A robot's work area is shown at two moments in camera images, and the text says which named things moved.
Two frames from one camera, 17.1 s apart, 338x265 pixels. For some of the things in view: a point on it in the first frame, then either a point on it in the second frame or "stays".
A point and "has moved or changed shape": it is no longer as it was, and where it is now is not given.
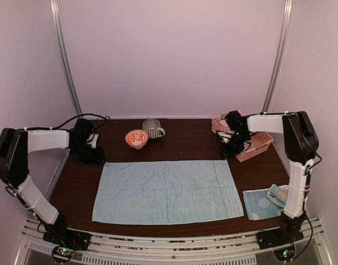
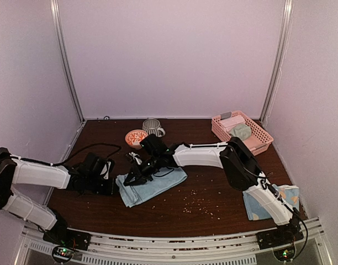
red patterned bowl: (137, 138) stays
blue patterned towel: (267, 203) stays
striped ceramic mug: (152, 126) stays
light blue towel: (166, 192) has moved or changed shape
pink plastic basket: (259, 140) stays
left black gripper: (98, 158) → (110, 189)
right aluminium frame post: (280, 56) stays
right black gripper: (230, 153) → (140, 176)
